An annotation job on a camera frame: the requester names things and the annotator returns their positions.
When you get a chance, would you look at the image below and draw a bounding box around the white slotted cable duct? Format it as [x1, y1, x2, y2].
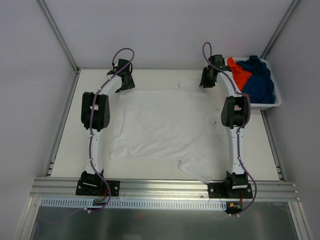
[40, 197, 227, 211]

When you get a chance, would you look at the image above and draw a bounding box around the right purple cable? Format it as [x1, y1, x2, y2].
[202, 41, 258, 216]

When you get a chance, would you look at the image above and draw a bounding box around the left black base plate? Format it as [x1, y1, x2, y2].
[75, 179, 120, 197]

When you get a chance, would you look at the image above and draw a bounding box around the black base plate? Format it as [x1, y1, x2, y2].
[207, 182, 253, 199]
[75, 179, 120, 197]

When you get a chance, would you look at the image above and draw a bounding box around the orange t shirt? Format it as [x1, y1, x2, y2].
[227, 57, 253, 91]

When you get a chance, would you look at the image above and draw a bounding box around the white t shirt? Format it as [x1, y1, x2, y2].
[111, 82, 229, 183]

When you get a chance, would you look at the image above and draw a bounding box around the blue t shirt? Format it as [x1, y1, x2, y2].
[236, 55, 276, 104]

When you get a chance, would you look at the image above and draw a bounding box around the right aluminium frame post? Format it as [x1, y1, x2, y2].
[260, 0, 302, 59]

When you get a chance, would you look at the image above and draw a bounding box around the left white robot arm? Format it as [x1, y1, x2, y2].
[76, 58, 135, 196]

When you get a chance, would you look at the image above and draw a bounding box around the white plastic basket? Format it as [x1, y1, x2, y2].
[226, 55, 282, 111]

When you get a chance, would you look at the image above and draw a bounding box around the left aluminium frame post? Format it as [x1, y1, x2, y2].
[34, 0, 80, 73]

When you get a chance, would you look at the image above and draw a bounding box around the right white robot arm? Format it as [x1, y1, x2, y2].
[199, 54, 251, 198]

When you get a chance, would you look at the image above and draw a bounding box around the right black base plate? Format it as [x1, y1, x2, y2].
[207, 182, 253, 199]

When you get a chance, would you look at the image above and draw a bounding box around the purple cable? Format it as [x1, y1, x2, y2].
[202, 41, 258, 216]
[87, 47, 136, 181]

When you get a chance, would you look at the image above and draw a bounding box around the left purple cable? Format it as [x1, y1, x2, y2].
[87, 47, 136, 181]

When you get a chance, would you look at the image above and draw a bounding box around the aluminium mounting rail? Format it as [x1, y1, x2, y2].
[30, 177, 301, 202]

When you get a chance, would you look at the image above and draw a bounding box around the aluminium frame post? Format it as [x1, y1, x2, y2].
[260, 0, 302, 59]
[34, 0, 80, 73]

